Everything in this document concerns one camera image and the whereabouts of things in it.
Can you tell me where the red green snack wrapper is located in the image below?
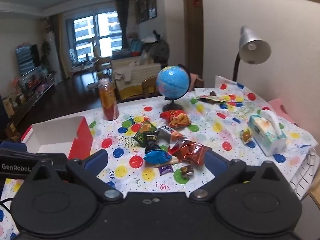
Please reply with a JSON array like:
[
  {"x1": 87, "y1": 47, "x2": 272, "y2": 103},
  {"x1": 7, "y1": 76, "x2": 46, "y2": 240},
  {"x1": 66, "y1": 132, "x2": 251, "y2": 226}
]
[{"x1": 195, "y1": 91, "x2": 244, "y2": 104}]

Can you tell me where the window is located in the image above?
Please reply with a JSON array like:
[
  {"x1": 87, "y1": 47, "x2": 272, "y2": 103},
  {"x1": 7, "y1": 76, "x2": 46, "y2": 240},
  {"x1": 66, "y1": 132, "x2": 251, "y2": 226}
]
[{"x1": 66, "y1": 11, "x2": 124, "y2": 63}]

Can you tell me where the sofa with cream cover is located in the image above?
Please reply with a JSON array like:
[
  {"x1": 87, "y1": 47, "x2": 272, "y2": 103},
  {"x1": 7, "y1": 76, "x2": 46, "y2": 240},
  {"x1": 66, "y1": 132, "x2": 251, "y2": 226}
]
[{"x1": 111, "y1": 56, "x2": 162, "y2": 100}]

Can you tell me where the white grid paper bag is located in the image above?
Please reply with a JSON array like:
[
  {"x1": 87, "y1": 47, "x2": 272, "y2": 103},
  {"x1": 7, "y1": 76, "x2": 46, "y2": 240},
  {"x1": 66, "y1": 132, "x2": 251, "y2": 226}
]
[{"x1": 290, "y1": 149, "x2": 320, "y2": 200}]

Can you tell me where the orange juice bottle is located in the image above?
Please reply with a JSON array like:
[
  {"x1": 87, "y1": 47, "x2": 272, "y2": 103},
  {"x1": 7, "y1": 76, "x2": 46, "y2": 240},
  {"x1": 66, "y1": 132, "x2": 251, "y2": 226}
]
[{"x1": 98, "y1": 78, "x2": 120, "y2": 121}]

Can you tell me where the wooden armchair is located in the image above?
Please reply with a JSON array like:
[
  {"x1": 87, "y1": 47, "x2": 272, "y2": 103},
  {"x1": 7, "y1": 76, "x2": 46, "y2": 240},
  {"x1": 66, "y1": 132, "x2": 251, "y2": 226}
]
[{"x1": 95, "y1": 57, "x2": 113, "y2": 76}]

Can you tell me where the green snack packet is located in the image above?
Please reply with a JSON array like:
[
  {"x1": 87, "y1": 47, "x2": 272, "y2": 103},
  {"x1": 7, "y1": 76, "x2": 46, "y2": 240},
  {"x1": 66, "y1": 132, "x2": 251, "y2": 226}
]
[{"x1": 132, "y1": 120, "x2": 160, "y2": 148}]

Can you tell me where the dark framed wall picture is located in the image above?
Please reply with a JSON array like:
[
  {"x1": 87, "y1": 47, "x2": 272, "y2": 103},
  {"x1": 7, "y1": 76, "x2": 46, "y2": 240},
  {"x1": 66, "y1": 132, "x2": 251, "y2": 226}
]
[
  {"x1": 136, "y1": 0, "x2": 148, "y2": 24},
  {"x1": 146, "y1": 0, "x2": 157, "y2": 19}
]

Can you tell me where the wooden coffee table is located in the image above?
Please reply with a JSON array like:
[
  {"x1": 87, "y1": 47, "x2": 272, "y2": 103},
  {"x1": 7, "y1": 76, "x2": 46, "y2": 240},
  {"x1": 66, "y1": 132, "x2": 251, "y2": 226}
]
[{"x1": 71, "y1": 60, "x2": 100, "y2": 78}]

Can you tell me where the white standing air conditioner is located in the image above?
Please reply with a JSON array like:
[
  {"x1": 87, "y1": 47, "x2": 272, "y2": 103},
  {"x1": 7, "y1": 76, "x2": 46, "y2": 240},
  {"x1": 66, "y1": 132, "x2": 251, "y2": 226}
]
[{"x1": 46, "y1": 31, "x2": 63, "y2": 83}]

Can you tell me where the black snack packet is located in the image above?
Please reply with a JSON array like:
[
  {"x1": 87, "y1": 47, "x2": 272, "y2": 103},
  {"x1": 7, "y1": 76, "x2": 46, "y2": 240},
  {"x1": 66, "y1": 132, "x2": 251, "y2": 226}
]
[{"x1": 144, "y1": 131, "x2": 160, "y2": 153}]

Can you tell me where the grey curtain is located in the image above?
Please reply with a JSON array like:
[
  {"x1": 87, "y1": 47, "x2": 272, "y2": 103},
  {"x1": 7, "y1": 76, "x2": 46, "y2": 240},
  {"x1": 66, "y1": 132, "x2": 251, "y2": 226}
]
[{"x1": 116, "y1": 0, "x2": 130, "y2": 50}]

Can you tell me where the wooden chair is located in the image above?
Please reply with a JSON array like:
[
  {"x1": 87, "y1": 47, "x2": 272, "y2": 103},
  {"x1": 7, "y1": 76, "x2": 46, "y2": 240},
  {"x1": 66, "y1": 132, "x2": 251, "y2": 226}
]
[{"x1": 142, "y1": 76, "x2": 160, "y2": 98}]

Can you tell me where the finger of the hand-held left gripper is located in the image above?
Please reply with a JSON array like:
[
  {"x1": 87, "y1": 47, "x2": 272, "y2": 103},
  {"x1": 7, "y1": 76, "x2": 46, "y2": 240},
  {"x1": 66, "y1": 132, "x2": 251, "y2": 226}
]
[{"x1": 0, "y1": 142, "x2": 27, "y2": 152}]

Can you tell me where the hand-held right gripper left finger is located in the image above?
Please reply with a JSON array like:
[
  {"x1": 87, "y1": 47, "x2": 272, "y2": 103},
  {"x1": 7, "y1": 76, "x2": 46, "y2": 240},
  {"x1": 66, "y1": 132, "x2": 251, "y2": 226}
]
[{"x1": 25, "y1": 149, "x2": 124, "y2": 203}]

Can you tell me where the blue desk globe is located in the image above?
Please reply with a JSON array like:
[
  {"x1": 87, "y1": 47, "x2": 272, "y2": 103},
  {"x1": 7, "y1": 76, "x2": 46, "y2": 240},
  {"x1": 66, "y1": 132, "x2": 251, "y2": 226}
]
[{"x1": 156, "y1": 64, "x2": 191, "y2": 112}]

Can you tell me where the red chips packet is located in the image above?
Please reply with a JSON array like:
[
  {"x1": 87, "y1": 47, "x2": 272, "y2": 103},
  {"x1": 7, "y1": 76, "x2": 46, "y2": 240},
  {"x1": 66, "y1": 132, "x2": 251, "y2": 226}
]
[{"x1": 160, "y1": 110, "x2": 192, "y2": 128}]

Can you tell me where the red and white cardboard box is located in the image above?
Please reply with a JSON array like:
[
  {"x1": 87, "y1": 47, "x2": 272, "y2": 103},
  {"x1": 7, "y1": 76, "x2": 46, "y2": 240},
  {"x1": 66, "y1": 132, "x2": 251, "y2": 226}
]
[{"x1": 21, "y1": 116, "x2": 93, "y2": 159}]

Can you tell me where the television shelf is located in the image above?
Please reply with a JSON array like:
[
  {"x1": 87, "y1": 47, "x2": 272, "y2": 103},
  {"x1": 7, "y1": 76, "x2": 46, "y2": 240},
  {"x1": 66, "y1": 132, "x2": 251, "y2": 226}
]
[{"x1": 5, "y1": 71, "x2": 56, "y2": 130}]

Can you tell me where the purple candy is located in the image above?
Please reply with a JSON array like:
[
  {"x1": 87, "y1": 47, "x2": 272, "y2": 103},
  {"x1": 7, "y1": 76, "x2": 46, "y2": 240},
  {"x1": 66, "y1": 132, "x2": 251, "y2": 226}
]
[{"x1": 159, "y1": 165, "x2": 174, "y2": 176}]

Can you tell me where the wooden door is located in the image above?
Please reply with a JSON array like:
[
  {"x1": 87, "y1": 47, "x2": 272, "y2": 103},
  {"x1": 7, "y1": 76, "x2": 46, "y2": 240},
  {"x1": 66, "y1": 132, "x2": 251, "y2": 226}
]
[{"x1": 184, "y1": 0, "x2": 204, "y2": 80}]

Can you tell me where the light green small box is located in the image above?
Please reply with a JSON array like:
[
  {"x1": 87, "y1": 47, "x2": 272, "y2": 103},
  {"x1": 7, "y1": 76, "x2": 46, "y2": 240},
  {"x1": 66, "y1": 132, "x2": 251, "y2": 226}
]
[{"x1": 248, "y1": 109, "x2": 288, "y2": 157}]

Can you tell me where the orange wrapped candy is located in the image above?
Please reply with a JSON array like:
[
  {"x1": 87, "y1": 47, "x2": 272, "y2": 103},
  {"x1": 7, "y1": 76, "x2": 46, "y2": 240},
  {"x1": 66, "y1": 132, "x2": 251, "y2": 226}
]
[{"x1": 240, "y1": 129, "x2": 253, "y2": 144}]

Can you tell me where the beige wafer stick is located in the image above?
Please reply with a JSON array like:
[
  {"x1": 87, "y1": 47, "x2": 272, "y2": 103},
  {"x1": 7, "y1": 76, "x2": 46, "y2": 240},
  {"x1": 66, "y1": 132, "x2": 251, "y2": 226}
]
[{"x1": 155, "y1": 158, "x2": 180, "y2": 168}]

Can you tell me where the dark jacket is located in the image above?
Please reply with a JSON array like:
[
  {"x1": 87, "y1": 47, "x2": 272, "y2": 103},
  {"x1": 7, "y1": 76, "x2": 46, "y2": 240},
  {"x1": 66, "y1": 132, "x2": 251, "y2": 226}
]
[{"x1": 142, "y1": 30, "x2": 170, "y2": 63}]

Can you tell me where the silver desk lamp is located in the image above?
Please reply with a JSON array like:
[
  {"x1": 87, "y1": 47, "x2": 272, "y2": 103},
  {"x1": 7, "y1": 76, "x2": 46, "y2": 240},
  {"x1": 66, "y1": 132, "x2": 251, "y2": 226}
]
[{"x1": 232, "y1": 25, "x2": 272, "y2": 82}]

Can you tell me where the white snack packet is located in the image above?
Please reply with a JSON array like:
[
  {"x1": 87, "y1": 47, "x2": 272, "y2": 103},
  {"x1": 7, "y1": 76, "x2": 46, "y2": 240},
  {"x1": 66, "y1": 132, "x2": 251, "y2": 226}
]
[{"x1": 159, "y1": 126, "x2": 187, "y2": 145}]

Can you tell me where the pink cloth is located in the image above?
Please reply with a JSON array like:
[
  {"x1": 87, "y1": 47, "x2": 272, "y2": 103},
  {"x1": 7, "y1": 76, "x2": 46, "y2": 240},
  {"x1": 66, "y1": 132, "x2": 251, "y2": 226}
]
[{"x1": 189, "y1": 73, "x2": 204, "y2": 92}]

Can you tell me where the television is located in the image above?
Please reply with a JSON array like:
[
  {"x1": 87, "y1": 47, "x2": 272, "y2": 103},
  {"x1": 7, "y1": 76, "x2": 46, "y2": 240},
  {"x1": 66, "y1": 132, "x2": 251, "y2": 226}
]
[{"x1": 15, "y1": 44, "x2": 41, "y2": 77}]

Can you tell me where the yellow curtain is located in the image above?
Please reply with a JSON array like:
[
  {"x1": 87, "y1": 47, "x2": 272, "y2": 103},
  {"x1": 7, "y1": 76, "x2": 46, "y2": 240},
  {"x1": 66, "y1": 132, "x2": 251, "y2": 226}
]
[{"x1": 54, "y1": 15, "x2": 68, "y2": 80}]

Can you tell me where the balloon print tablecloth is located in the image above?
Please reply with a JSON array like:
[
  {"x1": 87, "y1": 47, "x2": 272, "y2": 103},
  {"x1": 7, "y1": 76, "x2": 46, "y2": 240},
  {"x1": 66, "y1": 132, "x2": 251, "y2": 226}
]
[{"x1": 0, "y1": 75, "x2": 318, "y2": 240}]

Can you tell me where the pink board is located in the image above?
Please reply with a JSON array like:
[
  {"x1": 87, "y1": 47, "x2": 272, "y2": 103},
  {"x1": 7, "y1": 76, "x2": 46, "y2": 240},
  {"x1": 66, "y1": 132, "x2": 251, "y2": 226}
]
[{"x1": 267, "y1": 99, "x2": 298, "y2": 126}]

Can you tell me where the brown silver candy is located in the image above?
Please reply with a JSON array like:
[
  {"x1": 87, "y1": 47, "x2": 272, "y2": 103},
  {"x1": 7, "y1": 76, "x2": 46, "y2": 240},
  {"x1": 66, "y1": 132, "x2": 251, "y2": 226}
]
[{"x1": 180, "y1": 165, "x2": 195, "y2": 178}]

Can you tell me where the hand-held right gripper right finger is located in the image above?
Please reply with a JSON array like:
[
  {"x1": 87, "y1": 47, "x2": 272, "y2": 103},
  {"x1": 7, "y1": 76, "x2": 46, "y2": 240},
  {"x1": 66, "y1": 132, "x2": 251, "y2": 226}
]
[{"x1": 190, "y1": 151, "x2": 292, "y2": 203}]

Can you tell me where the blue snack packet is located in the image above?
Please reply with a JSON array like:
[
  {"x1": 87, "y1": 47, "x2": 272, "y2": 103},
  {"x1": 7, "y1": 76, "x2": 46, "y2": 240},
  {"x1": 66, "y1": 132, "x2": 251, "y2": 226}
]
[{"x1": 143, "y1": 149, "x2": 172, "y2": 165}]

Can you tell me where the black cable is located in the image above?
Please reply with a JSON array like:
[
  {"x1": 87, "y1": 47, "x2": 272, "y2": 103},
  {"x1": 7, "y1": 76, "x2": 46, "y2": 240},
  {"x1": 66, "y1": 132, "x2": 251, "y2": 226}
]
[{"x1": 0, "y1": 197, "x2": 13, "y2": 214}]

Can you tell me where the brown foil snack packet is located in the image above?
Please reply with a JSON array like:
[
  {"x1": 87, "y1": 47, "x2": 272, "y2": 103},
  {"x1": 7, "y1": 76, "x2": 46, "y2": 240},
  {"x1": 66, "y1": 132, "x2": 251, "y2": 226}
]
[{"x1": 168, "y1": 140, "x2": 213, "y2": 167}]

